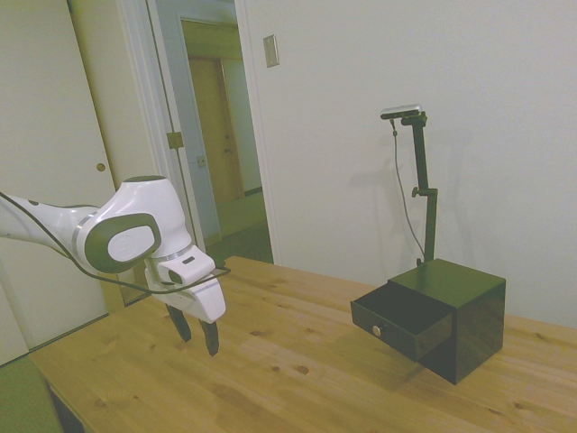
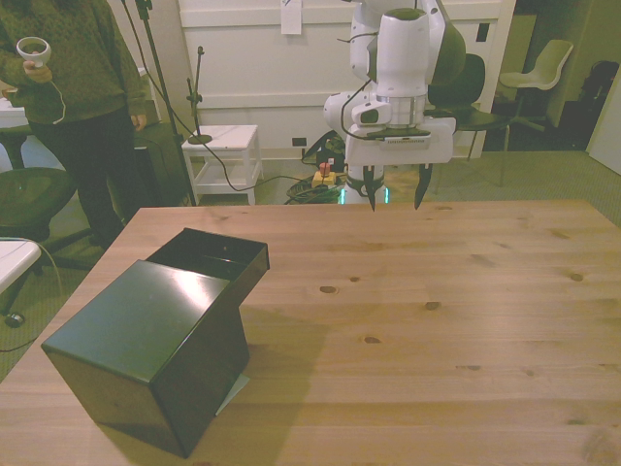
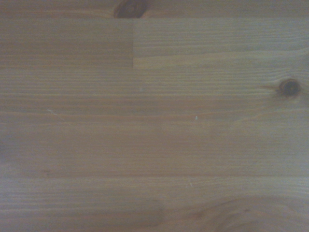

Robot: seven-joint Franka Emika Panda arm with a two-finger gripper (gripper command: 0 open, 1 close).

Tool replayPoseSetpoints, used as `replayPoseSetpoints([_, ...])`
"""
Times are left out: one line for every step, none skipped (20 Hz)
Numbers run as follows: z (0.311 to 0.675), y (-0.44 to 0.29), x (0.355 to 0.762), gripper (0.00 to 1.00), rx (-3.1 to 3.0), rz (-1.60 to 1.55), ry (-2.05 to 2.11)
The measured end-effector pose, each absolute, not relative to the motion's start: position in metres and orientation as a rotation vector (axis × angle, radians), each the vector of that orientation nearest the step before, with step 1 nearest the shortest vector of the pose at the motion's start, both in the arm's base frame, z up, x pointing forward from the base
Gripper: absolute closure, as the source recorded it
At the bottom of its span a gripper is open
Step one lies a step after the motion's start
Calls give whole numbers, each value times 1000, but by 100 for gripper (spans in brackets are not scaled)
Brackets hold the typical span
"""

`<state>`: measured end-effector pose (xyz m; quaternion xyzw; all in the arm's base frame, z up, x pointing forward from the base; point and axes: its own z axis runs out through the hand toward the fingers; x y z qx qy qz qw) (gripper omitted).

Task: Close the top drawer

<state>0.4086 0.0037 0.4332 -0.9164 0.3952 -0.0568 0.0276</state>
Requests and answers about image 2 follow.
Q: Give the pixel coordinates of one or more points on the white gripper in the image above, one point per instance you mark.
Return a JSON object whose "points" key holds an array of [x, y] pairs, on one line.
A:
{"points": [[436, 143]]}

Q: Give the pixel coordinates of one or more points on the black metal drawer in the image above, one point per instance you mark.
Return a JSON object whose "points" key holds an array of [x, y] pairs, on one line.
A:
{"points": [[247, 269]]}

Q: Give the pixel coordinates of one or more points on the white VR controller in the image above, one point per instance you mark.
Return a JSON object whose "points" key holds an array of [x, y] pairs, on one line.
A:
{"points": [[33, 50]]}

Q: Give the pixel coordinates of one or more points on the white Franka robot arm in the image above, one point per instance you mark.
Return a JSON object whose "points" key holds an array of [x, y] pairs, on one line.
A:
{"points": [[402, 58]]}

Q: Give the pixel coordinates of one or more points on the black drawer cabinet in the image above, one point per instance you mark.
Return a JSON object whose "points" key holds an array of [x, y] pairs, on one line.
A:
{"points": [[145, 349]]}

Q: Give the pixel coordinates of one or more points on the person's left hand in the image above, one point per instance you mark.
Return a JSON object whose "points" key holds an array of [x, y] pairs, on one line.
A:
{"points": [[139, 121]]}

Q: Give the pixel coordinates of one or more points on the person's right hand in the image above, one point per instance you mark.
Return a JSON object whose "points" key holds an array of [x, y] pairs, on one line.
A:
{"points": [[40, 74]]}

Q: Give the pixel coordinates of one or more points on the yellow emergency stop button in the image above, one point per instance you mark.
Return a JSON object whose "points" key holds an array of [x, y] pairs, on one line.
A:
{"points": [[324, 176]]}

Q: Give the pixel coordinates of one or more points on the black power box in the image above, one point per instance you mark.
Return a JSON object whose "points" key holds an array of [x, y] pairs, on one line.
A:
{"points": [[330, 153]]}

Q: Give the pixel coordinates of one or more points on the black shell chair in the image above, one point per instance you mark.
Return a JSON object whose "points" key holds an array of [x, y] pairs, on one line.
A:
{"points": [[473, 77]]}

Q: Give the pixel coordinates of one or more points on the white side table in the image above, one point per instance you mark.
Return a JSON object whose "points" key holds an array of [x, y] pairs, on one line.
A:
{"points": [[228, 138]]}

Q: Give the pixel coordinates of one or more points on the white shell chair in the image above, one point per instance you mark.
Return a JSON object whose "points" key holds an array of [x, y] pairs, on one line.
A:
{"points": [[543, 68]]}

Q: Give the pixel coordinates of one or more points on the white paper note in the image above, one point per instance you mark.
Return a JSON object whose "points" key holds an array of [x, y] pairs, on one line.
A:
{"points": [[291, 17]]}

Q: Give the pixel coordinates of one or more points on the small black stand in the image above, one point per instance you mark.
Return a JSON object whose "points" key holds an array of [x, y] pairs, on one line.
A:
{"points": [[198, 97]]}

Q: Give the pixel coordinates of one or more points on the dark bag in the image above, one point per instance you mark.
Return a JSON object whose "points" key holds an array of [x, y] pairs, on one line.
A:
{"points": [[599, 97]]}

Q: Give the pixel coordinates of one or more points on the black floor box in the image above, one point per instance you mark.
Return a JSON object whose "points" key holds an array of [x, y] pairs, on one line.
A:
{"points": [[160, 165]]}

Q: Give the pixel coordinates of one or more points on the black tripod stand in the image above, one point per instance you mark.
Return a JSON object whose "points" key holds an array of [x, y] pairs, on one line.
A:
{"points": [[160, 77]]}

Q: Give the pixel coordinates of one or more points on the person in green sweater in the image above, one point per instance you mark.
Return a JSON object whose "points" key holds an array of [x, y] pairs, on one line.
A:
{"points": [[87, 63]]}

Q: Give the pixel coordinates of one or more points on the black office chair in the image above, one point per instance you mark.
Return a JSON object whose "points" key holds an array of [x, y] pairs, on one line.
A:
{"points": [[29, 194]]}

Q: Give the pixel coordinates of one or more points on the white desk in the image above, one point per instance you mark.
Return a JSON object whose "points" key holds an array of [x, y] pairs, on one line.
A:
{"points": [[12, 259]]}

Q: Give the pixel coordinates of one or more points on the black wall switch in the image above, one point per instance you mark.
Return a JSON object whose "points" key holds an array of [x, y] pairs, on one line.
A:
{"points": [[482, 33]]}

